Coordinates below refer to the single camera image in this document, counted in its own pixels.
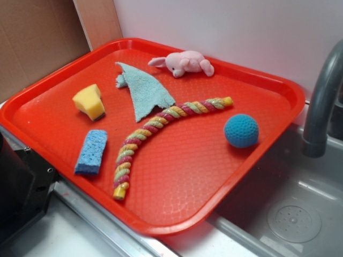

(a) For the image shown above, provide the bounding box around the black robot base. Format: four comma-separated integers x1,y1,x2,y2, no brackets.
1,134,56,246

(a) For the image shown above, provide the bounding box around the blue dimpled ball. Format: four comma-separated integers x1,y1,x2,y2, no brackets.
223,114,259,148

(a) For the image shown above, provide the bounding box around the red plastic tray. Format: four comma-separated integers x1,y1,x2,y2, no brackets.
1,39,305,236

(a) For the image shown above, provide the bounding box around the light blue cloth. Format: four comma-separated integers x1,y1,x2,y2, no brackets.
116,62,176,122

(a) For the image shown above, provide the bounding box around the pink plush bunny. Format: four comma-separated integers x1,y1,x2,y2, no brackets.
148,50,214,78

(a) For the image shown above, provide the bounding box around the blue sponge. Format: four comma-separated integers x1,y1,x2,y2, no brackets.
74,130,108,175

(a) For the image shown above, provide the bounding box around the yellow sponge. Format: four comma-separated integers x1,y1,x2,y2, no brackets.
72,84,106,121

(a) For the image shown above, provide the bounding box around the grey faucet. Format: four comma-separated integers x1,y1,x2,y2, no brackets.
301,41,342,158

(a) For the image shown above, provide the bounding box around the grey plastic sink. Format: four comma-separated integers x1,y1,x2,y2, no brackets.
161,113,342,256

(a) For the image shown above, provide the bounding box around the brown cardboard panel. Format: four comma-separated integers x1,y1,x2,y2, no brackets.
1,1,90,102

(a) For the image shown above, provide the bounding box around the multicolour twisted rope toy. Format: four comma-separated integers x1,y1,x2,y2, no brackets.
113,96,234,201

